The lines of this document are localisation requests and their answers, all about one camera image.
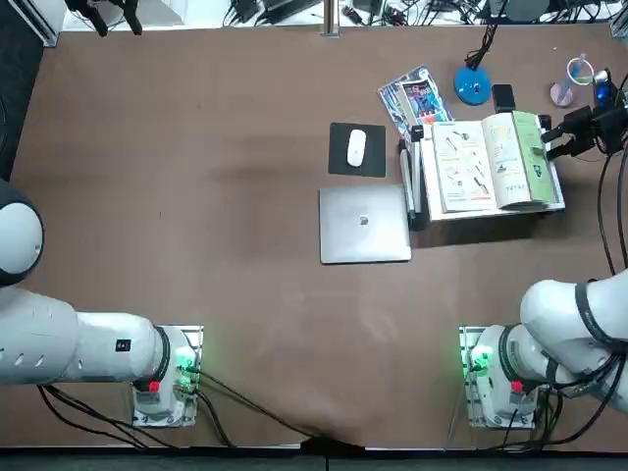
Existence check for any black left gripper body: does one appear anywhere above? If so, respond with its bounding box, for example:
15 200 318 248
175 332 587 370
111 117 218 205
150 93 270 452
66 0 141 14

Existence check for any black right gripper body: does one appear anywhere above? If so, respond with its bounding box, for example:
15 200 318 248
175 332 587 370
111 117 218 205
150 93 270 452
563 105 628 156

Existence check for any blue desk lamp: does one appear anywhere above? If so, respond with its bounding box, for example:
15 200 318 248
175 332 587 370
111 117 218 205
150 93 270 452
453 0 551 106

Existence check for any green-covered illustrated book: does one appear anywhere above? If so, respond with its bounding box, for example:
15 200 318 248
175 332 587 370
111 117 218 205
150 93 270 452
431 110 550 215

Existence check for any white folding book stand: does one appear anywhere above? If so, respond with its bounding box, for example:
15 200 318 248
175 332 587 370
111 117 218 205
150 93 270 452
396 113 566 232

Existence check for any pink mesh pen cup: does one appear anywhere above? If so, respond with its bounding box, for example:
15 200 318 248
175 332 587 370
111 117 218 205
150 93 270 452
549 52 595 108

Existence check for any black folding phone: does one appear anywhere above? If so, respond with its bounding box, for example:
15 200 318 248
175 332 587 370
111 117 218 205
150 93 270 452
491 82 516 113

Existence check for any comic magazine in plastic sleeve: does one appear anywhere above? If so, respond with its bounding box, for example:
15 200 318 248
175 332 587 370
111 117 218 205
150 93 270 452
377 64 455 141

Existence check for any white computer mouse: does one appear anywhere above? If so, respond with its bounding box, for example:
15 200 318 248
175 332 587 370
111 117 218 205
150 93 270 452
345 129 367 167

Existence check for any grey closed laptop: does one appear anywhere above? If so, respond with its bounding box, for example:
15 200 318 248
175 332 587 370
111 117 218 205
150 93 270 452
318 183 413 266

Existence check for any black mouse pad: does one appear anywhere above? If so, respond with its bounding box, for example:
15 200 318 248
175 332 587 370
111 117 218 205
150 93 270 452
327 122 388 179

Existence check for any aluminium profile rail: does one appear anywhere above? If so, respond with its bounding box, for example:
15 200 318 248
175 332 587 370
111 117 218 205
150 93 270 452
19 0 61 48

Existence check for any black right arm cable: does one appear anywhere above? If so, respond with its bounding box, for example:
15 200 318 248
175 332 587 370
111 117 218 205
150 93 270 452
596 105 628 276

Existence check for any upright metal post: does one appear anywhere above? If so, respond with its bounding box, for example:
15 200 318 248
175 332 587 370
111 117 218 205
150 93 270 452
319 0 342 38

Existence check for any black left base cable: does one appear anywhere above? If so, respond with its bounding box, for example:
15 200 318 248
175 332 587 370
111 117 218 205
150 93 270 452
36 365 344 450

